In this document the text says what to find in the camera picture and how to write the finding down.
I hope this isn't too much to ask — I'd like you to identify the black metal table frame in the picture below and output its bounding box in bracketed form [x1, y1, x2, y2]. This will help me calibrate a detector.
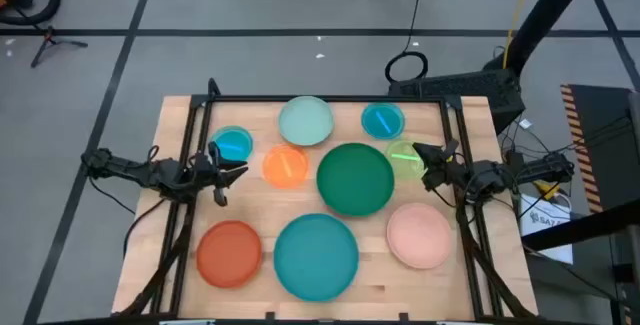
[118, 77, 540, 322]

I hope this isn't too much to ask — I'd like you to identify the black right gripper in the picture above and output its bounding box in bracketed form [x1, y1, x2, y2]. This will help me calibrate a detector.
[412, 138, 464, 192]

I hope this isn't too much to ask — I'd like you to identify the thin black cable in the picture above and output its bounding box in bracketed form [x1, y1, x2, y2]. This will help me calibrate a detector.
[383, 0, 430, 84]

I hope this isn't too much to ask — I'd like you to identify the black tripod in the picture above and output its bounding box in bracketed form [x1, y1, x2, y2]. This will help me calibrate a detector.
[29, 24, 90, 69]

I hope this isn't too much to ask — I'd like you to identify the red-orange plastic plate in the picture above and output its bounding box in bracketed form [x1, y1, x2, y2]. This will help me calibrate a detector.
[195, 219, 264, 290]

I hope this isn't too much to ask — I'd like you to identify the pink plastic plate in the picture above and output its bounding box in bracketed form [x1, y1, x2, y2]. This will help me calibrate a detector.
[385, 201, 454, 271]

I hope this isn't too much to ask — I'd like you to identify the black hazard-striped floor mat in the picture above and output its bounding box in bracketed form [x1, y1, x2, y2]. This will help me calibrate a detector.
[559, 83, 640, 215]

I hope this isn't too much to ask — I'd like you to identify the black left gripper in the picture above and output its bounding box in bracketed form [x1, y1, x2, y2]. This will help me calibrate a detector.
[192, 140, 250, 208]

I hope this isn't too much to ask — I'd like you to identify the thick black slanted post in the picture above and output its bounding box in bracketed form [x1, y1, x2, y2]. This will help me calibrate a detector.
[503, 0, 600, 75]

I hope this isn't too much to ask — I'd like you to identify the large teal plate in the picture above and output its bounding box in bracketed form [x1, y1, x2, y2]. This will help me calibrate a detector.
[272, 212, 361, 303]

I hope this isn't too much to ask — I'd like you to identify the small transparent green plate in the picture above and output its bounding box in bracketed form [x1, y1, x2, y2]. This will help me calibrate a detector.
[384, 139, 428, 181]

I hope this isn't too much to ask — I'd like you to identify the small transparent blue plate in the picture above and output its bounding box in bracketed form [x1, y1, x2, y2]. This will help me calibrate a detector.
[360, 102, 407, 141]
[209, 125, 255, 163]

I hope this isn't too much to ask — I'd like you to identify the black metal beam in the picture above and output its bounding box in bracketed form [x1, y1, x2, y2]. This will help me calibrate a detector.
[520, 198, 640, 253]

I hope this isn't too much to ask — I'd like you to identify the pale mint plastic plate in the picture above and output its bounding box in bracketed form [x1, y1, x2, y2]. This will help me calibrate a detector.
[277, 95, 335, 147]

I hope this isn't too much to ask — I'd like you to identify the large dark green plate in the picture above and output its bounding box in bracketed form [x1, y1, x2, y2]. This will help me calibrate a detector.
[315, 142, 396, 218]

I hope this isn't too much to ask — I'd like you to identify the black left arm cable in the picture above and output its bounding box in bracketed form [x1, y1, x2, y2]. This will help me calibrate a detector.
[85, 177, 169, 262]

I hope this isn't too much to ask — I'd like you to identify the small transparent orange plate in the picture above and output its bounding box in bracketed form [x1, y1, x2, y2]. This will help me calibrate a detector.
[261, 143, 311, 190]

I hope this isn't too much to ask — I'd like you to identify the white printed paper sign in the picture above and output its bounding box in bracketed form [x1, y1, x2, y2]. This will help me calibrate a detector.
[518, 192, 575, 266]

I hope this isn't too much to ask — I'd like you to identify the yellow cable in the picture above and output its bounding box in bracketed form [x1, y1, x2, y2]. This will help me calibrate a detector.
[501, 0, 538, 71]

